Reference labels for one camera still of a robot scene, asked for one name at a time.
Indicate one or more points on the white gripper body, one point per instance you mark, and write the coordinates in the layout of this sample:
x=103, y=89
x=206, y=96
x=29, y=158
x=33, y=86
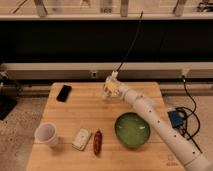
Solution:
x=115, y=87

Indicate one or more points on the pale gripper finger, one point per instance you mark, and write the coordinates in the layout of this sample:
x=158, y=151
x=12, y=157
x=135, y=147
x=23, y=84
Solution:
x=105, y=95

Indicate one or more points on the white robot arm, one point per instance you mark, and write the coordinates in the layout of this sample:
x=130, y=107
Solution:
x=188, y=155

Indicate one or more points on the black smartphone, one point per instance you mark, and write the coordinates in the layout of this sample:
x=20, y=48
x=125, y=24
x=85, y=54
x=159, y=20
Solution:
x=63, y=94

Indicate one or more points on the green bowl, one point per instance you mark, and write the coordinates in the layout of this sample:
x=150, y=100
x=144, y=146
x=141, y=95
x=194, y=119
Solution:
x=132, y=130

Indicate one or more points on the white rectangular sponge block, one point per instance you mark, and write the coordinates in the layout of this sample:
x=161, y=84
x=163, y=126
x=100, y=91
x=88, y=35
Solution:
x=81, y=139

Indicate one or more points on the blue box on floor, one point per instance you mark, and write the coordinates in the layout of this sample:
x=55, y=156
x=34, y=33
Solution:
x=175, y=119

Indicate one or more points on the white plastic cup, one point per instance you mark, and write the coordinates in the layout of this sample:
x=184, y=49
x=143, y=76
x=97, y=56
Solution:
x=46, y=133

